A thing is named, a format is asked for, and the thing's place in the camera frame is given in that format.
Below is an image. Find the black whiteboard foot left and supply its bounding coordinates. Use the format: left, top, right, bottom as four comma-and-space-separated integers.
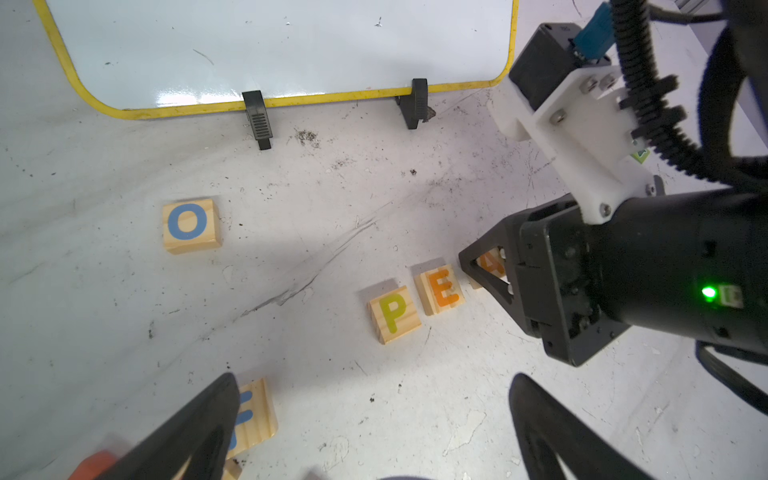
242, 90, 273, 151

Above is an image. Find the right black cable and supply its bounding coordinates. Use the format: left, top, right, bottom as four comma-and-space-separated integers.
608, 0, 768, 193

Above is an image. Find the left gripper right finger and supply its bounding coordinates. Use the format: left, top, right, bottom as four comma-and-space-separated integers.
508, 373, 649, 479

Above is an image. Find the wooden A letter block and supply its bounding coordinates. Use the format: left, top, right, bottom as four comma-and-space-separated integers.
476, 248, 507, 281

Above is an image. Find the black whiteboard foot right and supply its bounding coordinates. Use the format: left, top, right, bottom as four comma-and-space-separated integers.
395, 78, 436, 130

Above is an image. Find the black whiteboard foot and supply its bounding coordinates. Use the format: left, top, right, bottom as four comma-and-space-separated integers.
242, 90, 273, 151
395, 78, 436, 130

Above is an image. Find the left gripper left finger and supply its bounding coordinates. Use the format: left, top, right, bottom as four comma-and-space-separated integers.
99, 372, 240, 479

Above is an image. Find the wooden F letter block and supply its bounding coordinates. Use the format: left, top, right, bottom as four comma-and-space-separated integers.
226, 378, 278, 459

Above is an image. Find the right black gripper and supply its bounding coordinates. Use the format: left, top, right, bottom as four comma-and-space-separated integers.
458, 190, 767, 366

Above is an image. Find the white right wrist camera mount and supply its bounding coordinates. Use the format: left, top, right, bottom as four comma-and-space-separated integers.
488, 66, 664, 225

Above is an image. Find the red B letter block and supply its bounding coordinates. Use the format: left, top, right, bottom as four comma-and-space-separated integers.
68, 450, 118, 480

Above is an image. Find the large wooden O block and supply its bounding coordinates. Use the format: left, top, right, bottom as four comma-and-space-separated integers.
162, 198, 222, 255

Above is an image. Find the green N letter block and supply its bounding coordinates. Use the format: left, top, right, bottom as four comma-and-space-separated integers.
631, 149, 650, 164

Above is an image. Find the wooden P letter block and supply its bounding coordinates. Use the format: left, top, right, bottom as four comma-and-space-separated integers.
368, 286, 422, 345

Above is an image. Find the whiteboard with PEAR text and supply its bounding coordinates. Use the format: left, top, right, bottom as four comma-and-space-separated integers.
35, 1, 518, 120

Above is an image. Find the wooden E letter block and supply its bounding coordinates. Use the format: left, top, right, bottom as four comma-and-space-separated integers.
414, 264, 465, 316

